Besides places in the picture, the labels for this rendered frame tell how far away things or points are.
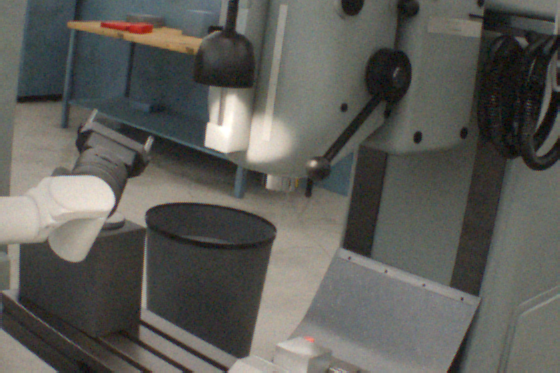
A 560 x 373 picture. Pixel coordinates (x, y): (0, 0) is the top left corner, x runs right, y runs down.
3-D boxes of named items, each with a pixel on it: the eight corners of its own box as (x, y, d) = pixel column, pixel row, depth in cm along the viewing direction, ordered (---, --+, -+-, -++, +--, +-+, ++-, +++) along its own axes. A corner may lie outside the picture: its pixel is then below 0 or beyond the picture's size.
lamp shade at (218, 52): (179, 79, 108) (187, 27, 107) (211, 75, 114) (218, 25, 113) (233, 90, 105) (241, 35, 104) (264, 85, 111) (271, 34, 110)
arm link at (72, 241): (131, 179, 135) (114, 224, 125) (104, 229, 140) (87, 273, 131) (67, 142, 133) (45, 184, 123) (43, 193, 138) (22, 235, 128)
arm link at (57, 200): (124, 206, 127) (47, 209, 118) (100, 248, 132) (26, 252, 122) (104, 172, 131) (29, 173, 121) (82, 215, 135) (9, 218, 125)
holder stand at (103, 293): (94, 339, 151) (98, 229, 147) (17, 295, 163) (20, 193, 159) (141, 325, 161) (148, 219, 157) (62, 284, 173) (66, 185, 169)
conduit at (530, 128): (521, 179, 123) (544, 31, 119) (429, 151, 134) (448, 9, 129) (570, 168, 137) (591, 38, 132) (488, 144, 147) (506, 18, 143)
